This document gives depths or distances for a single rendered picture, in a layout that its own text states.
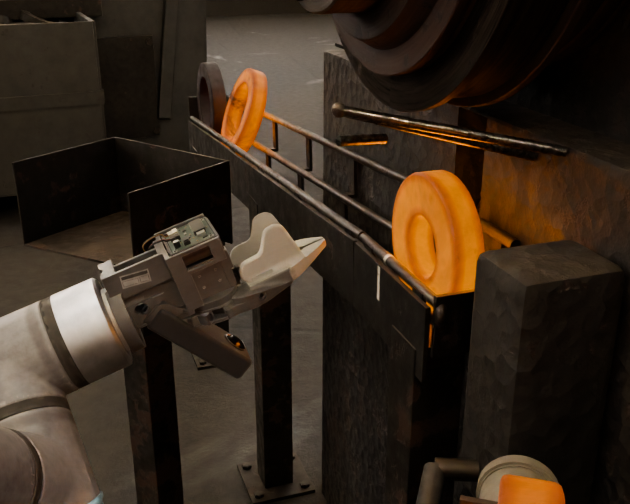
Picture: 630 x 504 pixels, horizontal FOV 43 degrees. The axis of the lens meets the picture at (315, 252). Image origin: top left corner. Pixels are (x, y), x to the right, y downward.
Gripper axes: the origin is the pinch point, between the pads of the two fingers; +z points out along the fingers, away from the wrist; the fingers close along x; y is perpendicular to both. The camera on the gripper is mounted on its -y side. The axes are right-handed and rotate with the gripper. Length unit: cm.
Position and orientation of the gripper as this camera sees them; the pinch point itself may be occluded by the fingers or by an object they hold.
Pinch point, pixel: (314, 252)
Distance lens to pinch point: 79.2
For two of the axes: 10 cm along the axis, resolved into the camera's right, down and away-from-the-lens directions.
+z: 9.0, -4.0, 1.7
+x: -3.3, -3.5, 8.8
